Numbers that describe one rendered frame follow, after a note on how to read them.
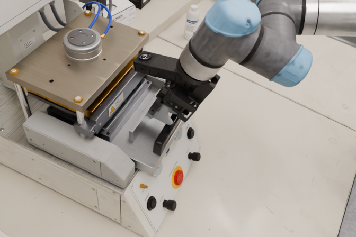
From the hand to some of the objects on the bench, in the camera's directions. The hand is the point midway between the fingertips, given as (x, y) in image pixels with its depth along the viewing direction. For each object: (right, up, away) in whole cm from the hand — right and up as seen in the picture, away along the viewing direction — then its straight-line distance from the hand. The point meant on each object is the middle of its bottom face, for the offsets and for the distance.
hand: (150, 112), depth 78 cm
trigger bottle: (+1, +51, +76) cm, 92 cm away
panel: (+8, -21, +15) cm, 27 cm away
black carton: (-10, +46, +70) cm, 84 cm away
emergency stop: (+7, -20, +15) cm, 25 cm away
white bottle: (+11, +30, +64) cm, 72 cm away
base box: (-16, -10, +23) cm, 30 cm away
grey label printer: (+6, +62, +87) cm, 107 cm away
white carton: (-22, +33, +56) cm, 69 cm away
